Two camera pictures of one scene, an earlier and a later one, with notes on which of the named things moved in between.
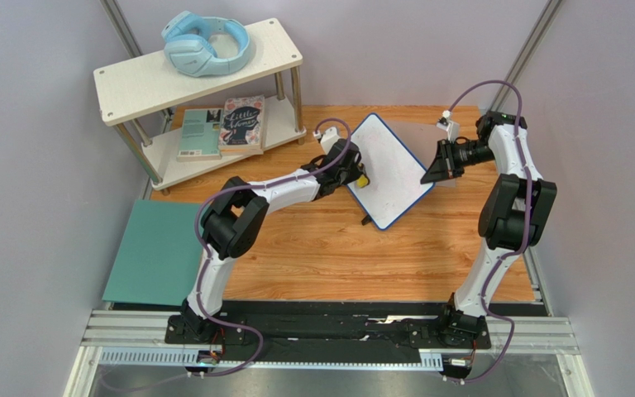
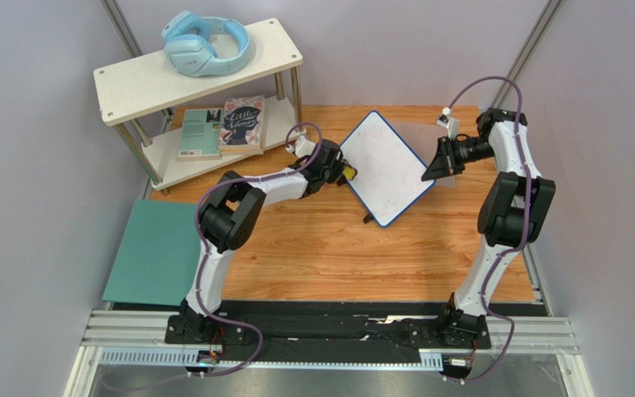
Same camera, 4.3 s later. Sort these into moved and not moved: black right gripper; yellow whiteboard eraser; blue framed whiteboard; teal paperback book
Moved: yellow whiteboard eraser
Not moved: black right gripper; teal paperback book; blue framed whiteboard
